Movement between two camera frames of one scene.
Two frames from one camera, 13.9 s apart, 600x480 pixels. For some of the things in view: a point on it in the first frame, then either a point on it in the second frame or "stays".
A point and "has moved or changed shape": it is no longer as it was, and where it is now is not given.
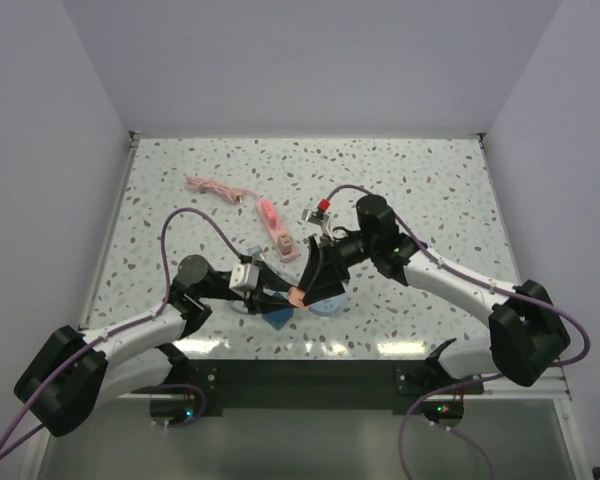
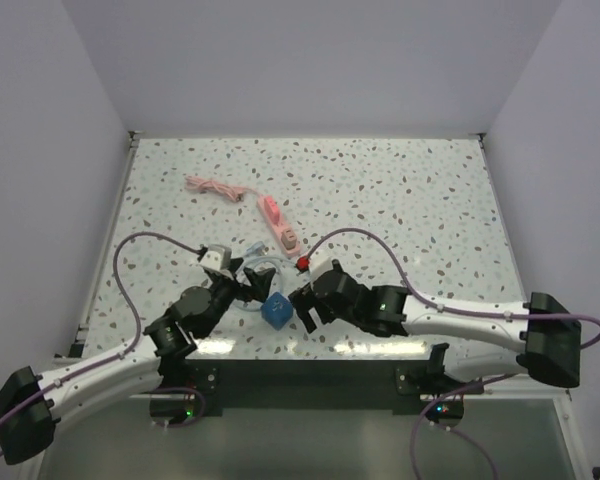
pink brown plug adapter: (285, 243) has moved or changed shape
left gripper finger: (260, 303) → (260, 282)
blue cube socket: (278, 318) stays
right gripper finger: (324, 278) → (314, 317)
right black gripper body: (355, 248) → (345, 315)
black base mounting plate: (321, 385) stays
